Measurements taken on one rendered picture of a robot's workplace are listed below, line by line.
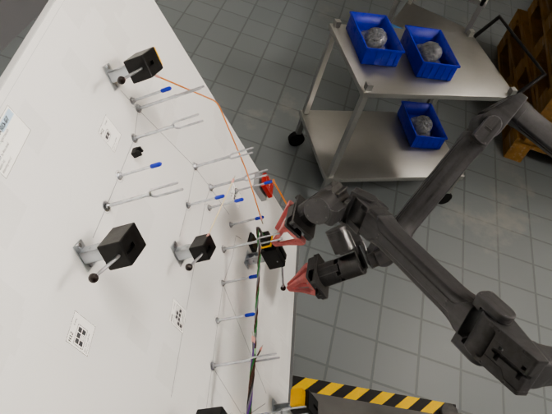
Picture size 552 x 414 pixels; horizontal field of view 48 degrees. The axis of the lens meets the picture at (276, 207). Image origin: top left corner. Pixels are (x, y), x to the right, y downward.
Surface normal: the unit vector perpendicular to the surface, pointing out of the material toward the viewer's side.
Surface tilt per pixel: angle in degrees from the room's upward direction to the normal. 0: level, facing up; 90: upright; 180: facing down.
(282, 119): 0
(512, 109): 47
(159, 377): 53
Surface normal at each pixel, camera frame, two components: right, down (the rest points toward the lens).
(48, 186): 0.92, -0.22
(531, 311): 0.23, -0.65
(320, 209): -0.42, 0.30
